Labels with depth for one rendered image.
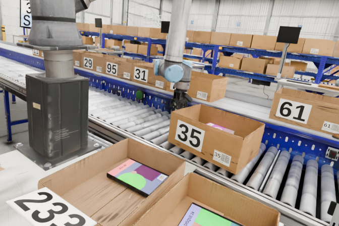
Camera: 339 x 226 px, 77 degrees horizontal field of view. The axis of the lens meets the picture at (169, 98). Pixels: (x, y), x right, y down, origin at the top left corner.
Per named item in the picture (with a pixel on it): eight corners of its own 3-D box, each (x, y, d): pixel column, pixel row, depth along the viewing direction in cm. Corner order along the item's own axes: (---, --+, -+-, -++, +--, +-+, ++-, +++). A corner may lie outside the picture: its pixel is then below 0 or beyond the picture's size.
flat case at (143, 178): (149, 199, 68) (149, 195, 68) (106, 176, 77) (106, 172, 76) (170, 178, 80) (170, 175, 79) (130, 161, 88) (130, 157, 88)
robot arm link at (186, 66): (173, 58, 124) (189, 59, 127) (171, 78, 127) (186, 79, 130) (179, 59, 115) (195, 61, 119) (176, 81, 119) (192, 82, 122)
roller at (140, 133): (128, 140, 121) (128, 132, 120) (178, 120, 162) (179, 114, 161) (134, 143, 118) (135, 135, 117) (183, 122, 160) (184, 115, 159)
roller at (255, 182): (241, 195, 85) (243, 184, 84) (268, 151, 127) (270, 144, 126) (253, 201, 83) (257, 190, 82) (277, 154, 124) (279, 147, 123)
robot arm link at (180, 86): (180, 78, 131) (193, 81, 125) (179, 87, 132) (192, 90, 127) (171, 79, 123) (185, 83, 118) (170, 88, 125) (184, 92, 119)
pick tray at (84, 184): (37, 211, 61) (35, 181, 59) (126, 157, 94) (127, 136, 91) (109, 269, 48) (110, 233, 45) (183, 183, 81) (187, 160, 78)
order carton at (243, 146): (166, 141, 114) (170, 111, 110) (196, 128, 136) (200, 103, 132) (236, 175, 90) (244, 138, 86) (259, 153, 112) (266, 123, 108)
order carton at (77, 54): (62, 63, 257) (61, 49, 253) (83, 63, 281) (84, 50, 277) (80, 68, 236) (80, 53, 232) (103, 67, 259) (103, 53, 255)
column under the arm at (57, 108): (45, 171, 79) (42, 83, 70) (13, 147, 92) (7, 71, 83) (102, 147, 100) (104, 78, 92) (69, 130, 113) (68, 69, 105)
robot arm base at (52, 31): (42, 46, 72) (38, 15, 69) (20, 42, 83) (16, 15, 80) (92, 45, 86) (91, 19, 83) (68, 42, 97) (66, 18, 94)
